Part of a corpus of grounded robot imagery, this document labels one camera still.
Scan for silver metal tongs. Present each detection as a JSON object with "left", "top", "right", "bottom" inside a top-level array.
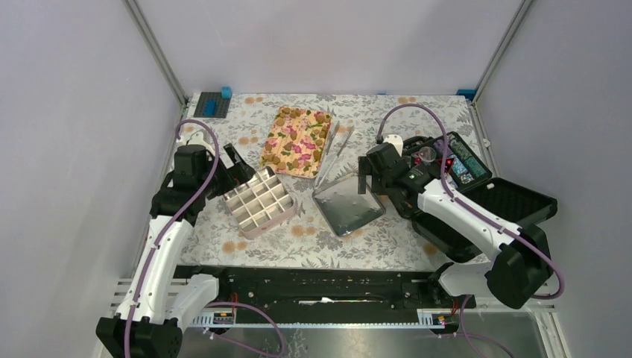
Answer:
[{"left": 313, "top": 124, "right": 355, "bottom": 189}]

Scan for compartmented metal chocolate tin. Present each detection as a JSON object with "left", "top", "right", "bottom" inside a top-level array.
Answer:
[{"left": 224, "top": 166, "right": 297, "bottom": 239}]

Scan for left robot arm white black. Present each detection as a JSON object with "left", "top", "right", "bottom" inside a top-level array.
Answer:
[{"left": 95, "top": 134, "right": 255, "bottom": 357}]

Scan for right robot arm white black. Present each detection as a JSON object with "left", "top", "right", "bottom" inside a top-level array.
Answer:
[{"left": 358, "top": 132, "right": 557, "bottom": 309}]

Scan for clear plastic cup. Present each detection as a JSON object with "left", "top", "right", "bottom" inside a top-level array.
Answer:
[{"left": 417, "top": 146, "right": 437, "bottom": 165}]

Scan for silver tin lid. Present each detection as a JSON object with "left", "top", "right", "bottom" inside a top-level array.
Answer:
[{"left": 312, "top": 173, "right": 385, "bottom": 237}]

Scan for grey lego baseplate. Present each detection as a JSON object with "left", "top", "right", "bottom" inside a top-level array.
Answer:
[{"left": 193, "top": 92, "right": 231, "bottom": 119}]

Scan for floral rectangular tray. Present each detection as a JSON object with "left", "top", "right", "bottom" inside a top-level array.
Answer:
[{"left": 259, "top": 107, "right": 332, "bottom": 179}]

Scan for floral table mat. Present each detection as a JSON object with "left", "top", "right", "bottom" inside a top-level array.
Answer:
[{"left": 180, "top": 93, "right": 486, "bottom": 271}]

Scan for black poker chip case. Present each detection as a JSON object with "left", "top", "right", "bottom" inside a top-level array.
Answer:
[{"left": 412, "top": 131, "right": 557, "bottom": 263}]

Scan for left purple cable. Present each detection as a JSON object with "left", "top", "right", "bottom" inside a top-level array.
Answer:
[{"left": 123, "top": 119, "right": 221, "bottom": 358}]

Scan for purple cable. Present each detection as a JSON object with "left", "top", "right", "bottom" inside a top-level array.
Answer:
[
  {"left": 378, "top": 102, "right": 567, "bottom": 301},
  {"left": 123, "top": 119, "right": 221, "bottom": 358}
]

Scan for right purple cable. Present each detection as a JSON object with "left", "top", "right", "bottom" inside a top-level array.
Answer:
[{"left": 378, "top": 102, "right": 567, "bottom": 301}]

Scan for blue corner bracket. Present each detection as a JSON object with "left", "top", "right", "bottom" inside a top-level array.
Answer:
[{"left": 456, "top": 89, "right": 477, "bottom": 101}]

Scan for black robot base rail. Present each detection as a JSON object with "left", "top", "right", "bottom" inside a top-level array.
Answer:
[{"left": 174, "top": 265, "right": 476, "bottom": 325}]

